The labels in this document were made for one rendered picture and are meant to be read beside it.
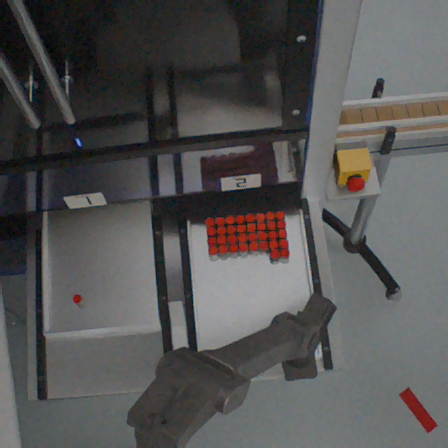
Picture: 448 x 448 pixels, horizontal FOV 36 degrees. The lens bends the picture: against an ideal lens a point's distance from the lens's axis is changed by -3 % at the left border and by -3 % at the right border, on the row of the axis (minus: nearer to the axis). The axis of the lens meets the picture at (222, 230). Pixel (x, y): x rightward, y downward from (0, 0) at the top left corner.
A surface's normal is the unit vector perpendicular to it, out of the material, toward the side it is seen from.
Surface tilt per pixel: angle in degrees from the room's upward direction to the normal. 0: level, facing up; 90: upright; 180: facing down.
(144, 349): 0
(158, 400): 22
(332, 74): 90
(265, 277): 0
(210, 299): 0
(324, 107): 90
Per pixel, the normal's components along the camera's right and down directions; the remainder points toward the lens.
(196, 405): -0.01, -0.69
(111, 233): -0.05, -0.37
